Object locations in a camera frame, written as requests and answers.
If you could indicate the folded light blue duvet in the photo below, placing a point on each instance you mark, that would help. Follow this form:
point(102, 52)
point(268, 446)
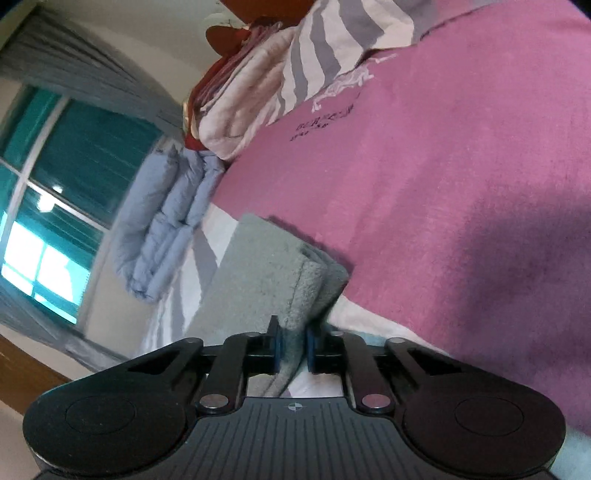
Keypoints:
point(162, 210)

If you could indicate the red white bed headboard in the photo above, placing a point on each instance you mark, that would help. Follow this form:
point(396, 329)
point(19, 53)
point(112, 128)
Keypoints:
point(290, 12)

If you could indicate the grey knit pants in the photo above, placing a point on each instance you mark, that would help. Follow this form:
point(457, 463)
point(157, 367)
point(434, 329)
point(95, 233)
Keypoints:
point(265, 272)

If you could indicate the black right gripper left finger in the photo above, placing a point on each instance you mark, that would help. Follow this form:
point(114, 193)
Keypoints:
point(135, 415)

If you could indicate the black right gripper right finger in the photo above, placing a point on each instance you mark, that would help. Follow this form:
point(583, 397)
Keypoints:
point(451, 414)

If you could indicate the striped pink grey bed sheet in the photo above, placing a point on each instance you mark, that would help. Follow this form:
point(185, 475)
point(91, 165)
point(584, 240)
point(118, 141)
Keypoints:
point(452, 179)

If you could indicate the grey curtain left side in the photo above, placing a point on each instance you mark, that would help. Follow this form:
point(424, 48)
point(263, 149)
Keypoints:
point(23, 315)

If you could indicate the folded pink blanket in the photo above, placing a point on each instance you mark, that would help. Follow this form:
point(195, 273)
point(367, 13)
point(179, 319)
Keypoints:
point(245, 102)

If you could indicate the grey curtain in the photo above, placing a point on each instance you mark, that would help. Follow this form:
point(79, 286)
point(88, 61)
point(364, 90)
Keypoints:
point(23, 315)
point(53, 53)

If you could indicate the grey curtain right side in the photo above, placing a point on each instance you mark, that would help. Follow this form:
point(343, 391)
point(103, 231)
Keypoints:
point(53, 53)

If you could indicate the window with teal blinds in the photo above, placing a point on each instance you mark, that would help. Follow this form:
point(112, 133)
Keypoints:
point(65, 168)

